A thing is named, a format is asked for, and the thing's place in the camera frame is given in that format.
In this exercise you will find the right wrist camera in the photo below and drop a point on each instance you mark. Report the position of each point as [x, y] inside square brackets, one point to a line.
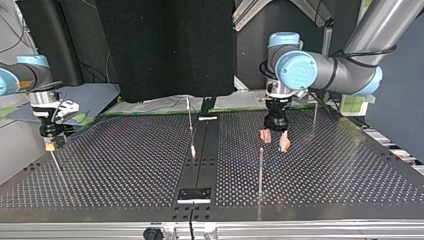
[67, 109]

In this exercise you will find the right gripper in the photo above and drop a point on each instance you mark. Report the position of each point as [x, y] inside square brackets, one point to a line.
[48, 116]

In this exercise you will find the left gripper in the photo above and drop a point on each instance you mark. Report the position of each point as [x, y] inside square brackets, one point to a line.
[276, 115]

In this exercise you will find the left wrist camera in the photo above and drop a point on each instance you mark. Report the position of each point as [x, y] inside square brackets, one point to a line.
[300, 93]

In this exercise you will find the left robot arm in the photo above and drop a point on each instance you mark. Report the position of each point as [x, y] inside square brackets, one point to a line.
[353, 71]

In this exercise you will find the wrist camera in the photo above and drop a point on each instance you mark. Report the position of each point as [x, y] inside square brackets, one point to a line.
[300, 93]
[67, 109]

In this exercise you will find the black panel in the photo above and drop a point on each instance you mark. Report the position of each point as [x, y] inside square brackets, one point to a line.
[166, 46]

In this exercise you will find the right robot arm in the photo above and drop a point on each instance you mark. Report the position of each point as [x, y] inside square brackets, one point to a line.
[26, 74]

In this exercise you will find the metal post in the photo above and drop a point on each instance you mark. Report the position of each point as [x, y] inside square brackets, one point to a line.
[315, 116]
[56, 163]
[190, 123]
[260, 173]

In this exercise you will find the black knob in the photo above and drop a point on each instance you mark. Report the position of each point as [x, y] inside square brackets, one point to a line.
[153, 234]

